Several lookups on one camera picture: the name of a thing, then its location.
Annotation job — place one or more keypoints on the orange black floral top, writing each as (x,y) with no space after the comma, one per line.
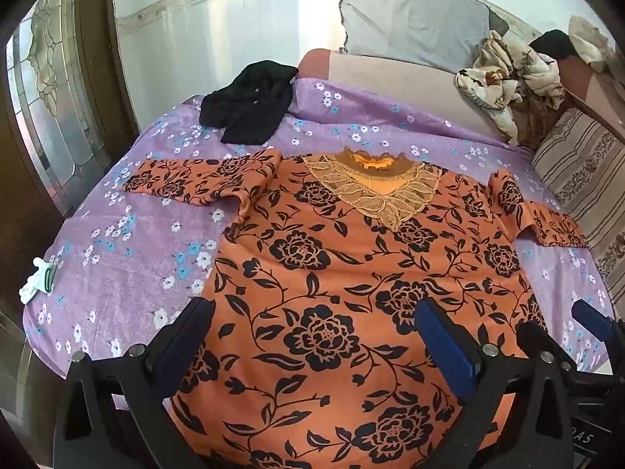
(342,278)

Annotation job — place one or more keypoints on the striped floral pillow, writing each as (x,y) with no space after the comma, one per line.
(581,166)

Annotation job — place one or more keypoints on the black crumpled cloth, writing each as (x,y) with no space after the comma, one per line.
(249,100)

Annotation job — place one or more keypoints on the wooden door with leaded glass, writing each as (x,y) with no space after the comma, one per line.
(49,107)

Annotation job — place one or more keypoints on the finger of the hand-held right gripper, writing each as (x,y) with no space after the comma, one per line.
(537,338)
(592,317)

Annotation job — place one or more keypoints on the plain cream cloth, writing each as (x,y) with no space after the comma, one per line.
(591,41)

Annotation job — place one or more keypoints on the grey pillow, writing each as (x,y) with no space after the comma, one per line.
(415,19)

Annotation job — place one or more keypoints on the cream floral crumpled cloth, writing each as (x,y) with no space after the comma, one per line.
(503,83)

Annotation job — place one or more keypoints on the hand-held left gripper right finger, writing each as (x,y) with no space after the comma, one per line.
(445,347)

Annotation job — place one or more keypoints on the brown pink cushion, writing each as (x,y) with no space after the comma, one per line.
(593,88)

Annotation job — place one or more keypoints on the small black cloth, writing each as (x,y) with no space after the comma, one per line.
(554,44)

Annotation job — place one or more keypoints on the purple floral bedsheet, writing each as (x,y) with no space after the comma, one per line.
(146,234)

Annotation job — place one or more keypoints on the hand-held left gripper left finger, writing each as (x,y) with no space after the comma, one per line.
(181,347)

